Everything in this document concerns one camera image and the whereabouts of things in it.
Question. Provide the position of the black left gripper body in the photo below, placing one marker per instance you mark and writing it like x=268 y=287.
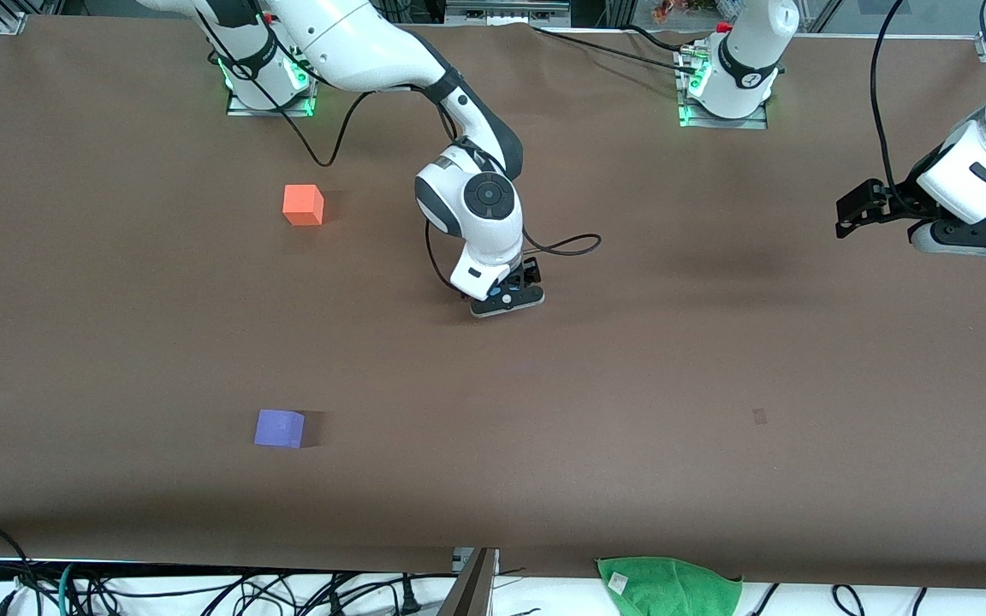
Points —
x=902 y=199

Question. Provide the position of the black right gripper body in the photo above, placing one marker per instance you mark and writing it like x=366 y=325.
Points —
x=528 y=273

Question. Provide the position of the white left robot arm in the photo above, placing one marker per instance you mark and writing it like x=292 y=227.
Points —
x=750 y=51

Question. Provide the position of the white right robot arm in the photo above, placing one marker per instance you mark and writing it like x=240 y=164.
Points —
x=347 y=43

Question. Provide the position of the orange foam block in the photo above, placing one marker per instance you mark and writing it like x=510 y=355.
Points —
x=302 y=206

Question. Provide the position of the purple foam block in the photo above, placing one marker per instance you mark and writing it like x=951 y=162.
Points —
x=278 y=429

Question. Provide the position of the aluminium profile bar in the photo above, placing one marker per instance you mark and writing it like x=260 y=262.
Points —
x=472 y=590

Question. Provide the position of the black power plug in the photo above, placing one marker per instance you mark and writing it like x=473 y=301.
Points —
x=410 y=599

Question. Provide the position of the green cloth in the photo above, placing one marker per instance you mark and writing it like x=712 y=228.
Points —
x=673 y=589

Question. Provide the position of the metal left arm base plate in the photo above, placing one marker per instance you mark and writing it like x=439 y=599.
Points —
x=754 y=122

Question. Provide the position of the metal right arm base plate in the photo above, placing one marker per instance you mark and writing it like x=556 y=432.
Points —
x=240 y=109

